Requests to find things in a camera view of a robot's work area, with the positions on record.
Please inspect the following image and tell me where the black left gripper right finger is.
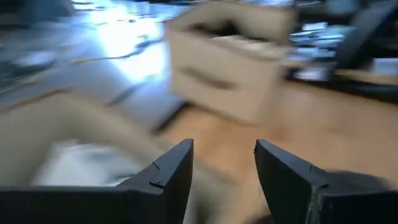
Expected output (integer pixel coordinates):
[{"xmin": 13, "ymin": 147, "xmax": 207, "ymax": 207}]
[{"xmin": 254, "ymin": 139, "xmax": 329, "ymax": 224}]

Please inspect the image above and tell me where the beige fabric box with handle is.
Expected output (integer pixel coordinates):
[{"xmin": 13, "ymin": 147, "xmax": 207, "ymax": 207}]
[{"xmin": 0, "ymin": 91, "xmax": 218, "ymax": 224}]

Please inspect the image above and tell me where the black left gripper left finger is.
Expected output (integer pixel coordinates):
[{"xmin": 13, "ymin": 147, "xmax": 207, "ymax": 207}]
[{"xmin": 115, "ymin": 139, "xmax": 194, "ymax": 224}]

